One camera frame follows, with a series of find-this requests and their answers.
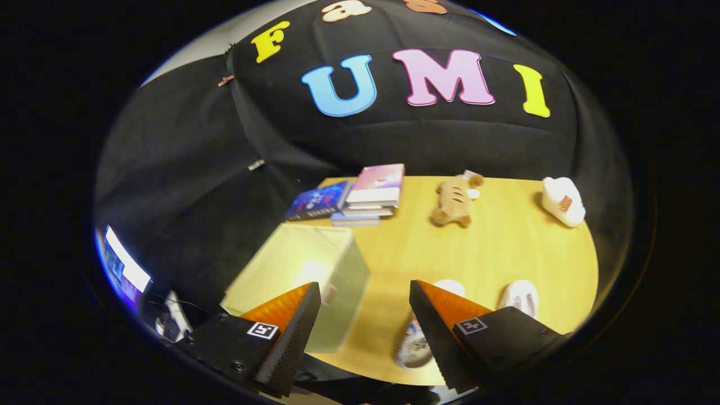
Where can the tan bread-shaped plush toy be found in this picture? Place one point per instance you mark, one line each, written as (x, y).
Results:
(453, 202)

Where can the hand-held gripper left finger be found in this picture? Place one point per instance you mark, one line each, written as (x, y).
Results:
(287, 349)

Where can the pale green fabric storage box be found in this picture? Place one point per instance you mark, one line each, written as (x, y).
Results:
(298, 253)

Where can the silver clip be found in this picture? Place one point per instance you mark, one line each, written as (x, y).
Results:
(256, 164)

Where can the black backdrop cloth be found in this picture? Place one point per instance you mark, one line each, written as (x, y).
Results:
(450, 146)

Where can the dark blue book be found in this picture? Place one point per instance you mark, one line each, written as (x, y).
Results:
(318, 201)

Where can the white device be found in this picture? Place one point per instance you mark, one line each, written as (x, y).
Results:
(174, 318)

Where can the lit monitor screen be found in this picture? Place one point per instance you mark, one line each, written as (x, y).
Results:
(126, 270)

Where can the white shoe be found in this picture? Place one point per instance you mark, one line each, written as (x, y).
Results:
(520, 295)
(413, 349)

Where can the pink clip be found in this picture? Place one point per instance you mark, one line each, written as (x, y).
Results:
(226, 80)

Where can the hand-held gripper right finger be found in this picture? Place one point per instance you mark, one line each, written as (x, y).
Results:
(436, 337)

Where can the light blue book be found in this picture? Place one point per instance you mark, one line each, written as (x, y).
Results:
(354, 221)

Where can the pink cover book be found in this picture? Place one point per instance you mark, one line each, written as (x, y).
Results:
(378, 180)

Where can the thin white book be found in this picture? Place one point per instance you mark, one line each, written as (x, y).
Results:
(365, 212)

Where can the white plush toy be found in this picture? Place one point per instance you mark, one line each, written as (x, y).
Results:
(562, 202)

